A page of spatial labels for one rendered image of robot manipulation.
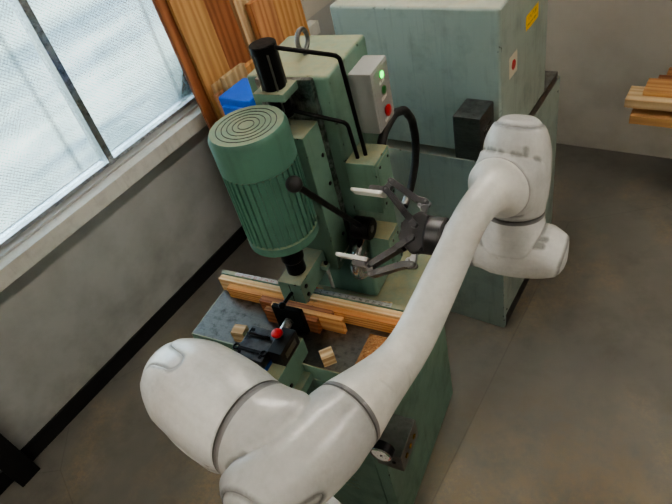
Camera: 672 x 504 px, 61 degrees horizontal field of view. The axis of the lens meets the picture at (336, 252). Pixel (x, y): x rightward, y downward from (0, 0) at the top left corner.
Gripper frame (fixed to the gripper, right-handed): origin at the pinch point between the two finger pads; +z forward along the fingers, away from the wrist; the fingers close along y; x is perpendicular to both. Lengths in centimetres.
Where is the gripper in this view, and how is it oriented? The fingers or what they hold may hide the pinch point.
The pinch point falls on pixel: (350, 223)
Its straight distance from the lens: 116.6
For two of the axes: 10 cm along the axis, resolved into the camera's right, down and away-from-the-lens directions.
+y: 2.2, -9.7, 1.1
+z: -8.9, -1.6, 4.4
